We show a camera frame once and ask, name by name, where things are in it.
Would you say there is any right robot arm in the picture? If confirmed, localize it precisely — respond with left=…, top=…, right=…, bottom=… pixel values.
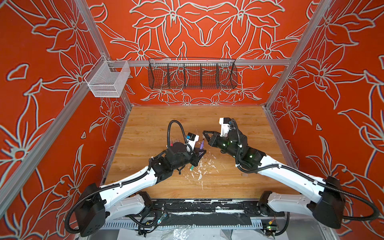
left=203, top=131, right=345, bottom=229

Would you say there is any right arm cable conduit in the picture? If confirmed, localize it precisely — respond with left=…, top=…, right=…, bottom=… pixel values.
left=229, top=118, right=380, bottom=222

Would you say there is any purple marker pen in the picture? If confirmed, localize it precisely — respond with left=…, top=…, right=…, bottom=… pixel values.
left=199, top=140, right=206, bottom=153

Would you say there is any white cable duct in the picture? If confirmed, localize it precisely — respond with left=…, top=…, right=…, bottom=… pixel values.
left=101, top=219, right=263, bottom=231

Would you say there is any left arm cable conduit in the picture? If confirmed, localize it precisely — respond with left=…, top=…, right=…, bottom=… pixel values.
left=64, top=119, right=188, bottom=234

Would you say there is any clear plastic bin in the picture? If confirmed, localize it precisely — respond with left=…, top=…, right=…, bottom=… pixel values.
left=85, top=56, right=131, bottom=98

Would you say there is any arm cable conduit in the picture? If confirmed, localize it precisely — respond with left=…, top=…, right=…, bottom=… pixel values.
left=64, top=119, right=188, bottom=234
left=229, top=118, right=380, bottom=222

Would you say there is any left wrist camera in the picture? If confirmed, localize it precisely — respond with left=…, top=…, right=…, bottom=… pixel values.
left=185, top=133, right=199, bottom=154

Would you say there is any black wire basket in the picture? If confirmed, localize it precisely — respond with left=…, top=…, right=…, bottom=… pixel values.
left=148, top=57, right=238, bottom=90

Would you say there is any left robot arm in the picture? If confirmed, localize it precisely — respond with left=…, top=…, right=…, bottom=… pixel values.
left=65, top=143, right=207, bottom=237

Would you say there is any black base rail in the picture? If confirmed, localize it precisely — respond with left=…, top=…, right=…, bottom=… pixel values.
left=152, top=199, right=286, bottom=218

